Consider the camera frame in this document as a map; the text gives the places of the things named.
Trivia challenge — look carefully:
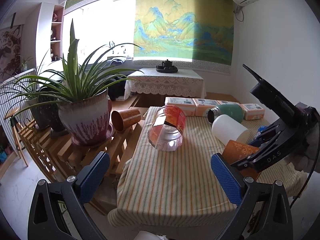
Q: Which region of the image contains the orange ornate paper cup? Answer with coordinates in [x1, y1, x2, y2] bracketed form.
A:
[222, 140, 261, 180]

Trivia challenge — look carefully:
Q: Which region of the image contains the white plastic cup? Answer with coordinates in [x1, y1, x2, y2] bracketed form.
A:
[212, 114, 250, 145]

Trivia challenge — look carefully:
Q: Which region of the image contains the orange paper cup on rack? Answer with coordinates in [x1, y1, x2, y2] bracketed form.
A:
[111, 108, 141, 132]

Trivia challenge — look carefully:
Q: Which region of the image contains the white gloved right hand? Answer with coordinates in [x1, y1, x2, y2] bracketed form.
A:
[284, 125, 319, 173]

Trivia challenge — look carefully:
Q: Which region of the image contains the blue orange drink can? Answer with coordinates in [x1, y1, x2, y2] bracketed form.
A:
[254, 126, 268, 140]

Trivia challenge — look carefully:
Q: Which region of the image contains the orange tissue pack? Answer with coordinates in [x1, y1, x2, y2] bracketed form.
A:
[240, 103, 265, 120]
[218, 100, 240, 106]
[193, 98, 219, 117]
[165, 97, 196, 116]

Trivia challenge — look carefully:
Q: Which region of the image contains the green insulated bottle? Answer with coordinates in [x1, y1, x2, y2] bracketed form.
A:
[207, 104, 244, 124]

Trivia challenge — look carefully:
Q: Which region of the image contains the wooden slatted plant rack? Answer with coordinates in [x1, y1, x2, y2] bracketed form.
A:
[11, 96, 148, 215]

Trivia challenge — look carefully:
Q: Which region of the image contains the striped table cloth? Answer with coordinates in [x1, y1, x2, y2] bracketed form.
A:
[107, 106, 308, 228]

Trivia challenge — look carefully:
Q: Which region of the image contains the lace-covered low table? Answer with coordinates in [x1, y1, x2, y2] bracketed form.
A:
[124, 68, 206, 100]

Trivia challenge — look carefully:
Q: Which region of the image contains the clear jar with red label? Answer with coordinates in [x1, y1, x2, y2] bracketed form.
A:
[148, 105, 186, 152]

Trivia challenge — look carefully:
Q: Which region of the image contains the purple white ceramic plant pot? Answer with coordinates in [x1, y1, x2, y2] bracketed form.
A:
[57, 89, 112, 146]

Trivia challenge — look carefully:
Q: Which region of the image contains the dark plant pot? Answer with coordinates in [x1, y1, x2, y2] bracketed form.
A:
[26, 86, 66, 133]

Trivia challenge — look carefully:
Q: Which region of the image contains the black teapot set tray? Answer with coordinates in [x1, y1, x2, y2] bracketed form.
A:
[156, 60, 178, 74]

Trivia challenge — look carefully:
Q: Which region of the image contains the green landscape roller blind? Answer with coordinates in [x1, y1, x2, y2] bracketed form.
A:
[133, 0, 234, 75]

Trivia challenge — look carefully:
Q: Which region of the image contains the black bag on floor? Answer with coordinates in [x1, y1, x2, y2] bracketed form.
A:
[104, 76, 127, 101]

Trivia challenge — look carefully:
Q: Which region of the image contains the green spider plant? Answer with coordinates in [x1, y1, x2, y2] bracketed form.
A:
[11, 22, 132, 118]

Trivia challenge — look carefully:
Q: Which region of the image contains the black cable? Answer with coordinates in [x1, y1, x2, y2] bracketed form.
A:
[288, 154, 320, 209]

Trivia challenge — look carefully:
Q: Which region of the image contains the ink painting wall scroll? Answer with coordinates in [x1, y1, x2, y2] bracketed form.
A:
[0, 25, 23, 82]

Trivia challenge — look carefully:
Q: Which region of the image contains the white pink wall shelf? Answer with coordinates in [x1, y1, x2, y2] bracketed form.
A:
[35, 3, 65, 66]

